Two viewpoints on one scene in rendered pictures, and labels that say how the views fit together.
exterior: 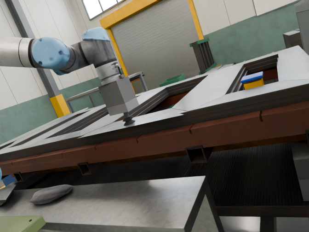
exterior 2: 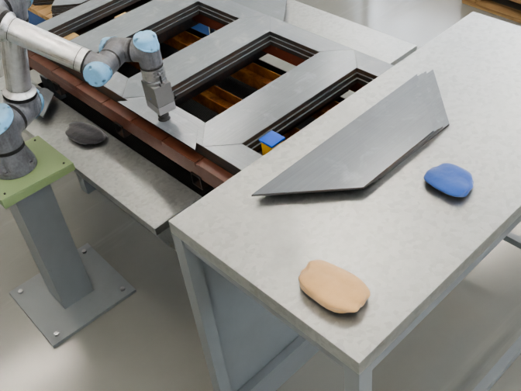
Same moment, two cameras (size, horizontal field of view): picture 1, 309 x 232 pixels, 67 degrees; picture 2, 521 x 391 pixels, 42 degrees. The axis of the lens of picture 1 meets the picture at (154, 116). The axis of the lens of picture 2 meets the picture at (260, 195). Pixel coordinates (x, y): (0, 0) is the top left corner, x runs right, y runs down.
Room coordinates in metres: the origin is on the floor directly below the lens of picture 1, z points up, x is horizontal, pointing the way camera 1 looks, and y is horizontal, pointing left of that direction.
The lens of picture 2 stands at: (-0.90, -0.85, 2.17)
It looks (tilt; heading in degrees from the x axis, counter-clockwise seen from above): 42 degrees down; 21
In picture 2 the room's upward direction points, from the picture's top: 8 degrees counter-clockwise
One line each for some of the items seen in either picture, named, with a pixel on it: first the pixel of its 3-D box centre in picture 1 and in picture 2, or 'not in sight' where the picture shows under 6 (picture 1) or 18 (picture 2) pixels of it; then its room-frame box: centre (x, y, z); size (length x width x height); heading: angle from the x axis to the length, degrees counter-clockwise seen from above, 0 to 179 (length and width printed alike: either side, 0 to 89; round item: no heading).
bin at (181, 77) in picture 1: (175, 91); not in sight; (5.01, -0.60, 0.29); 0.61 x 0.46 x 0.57; 157
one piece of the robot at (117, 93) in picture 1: (120, 93); (161, 91); (0.79, 0.08, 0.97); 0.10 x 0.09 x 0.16; 143
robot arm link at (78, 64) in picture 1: (67, 58); (116, 51); (0.76, 0.19, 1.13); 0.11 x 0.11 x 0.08; 0
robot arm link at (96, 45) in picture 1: (98, 48); (146, 50); (0.78, 0.09, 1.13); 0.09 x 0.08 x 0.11; 90
